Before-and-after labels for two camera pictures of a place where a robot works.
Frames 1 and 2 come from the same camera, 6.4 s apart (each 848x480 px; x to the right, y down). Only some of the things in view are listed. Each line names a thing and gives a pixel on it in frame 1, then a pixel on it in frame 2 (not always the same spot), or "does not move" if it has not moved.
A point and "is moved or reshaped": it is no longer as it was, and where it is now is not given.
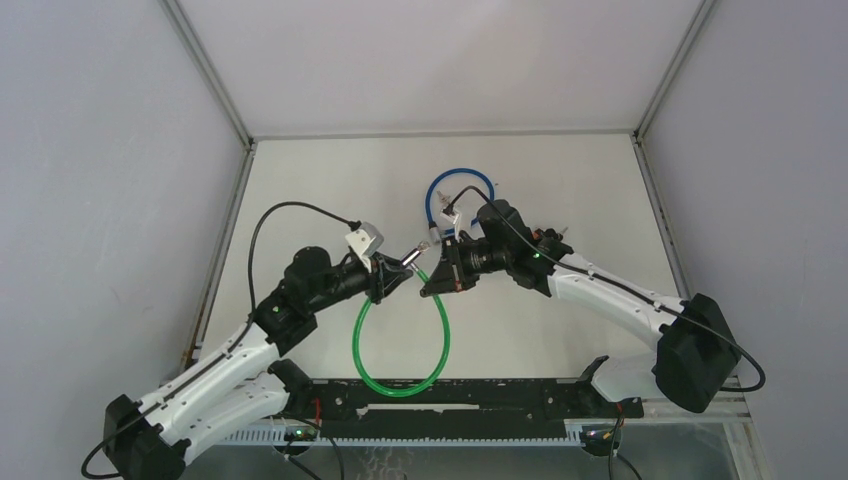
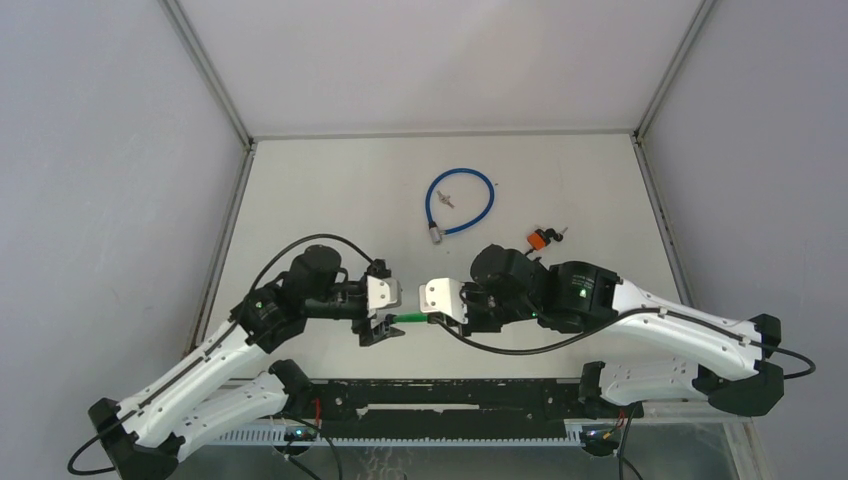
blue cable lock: (434, 230) does not move
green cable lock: (411, 258) is moved or reshaped
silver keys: (444, 199) does not move
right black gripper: (451, 272) -> (472, 323)
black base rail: (485, 409) does not move
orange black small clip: (540, 234) does not move
